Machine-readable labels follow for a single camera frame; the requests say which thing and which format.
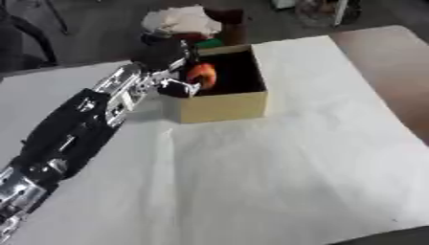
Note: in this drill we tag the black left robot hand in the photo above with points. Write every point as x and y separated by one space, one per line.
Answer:
162 55

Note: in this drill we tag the orange toy fruit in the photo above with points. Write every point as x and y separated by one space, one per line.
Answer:
203 74

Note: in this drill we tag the white crumpled cloth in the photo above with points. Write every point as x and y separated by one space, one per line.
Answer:
181 19

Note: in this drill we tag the green toy block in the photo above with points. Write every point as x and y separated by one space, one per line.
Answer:
210 43

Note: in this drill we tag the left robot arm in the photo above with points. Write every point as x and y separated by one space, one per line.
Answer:
72 134

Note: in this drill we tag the tan cardboard box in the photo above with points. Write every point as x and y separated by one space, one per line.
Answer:
223 106

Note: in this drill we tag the black chair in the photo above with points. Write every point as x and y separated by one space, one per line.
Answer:
22 41

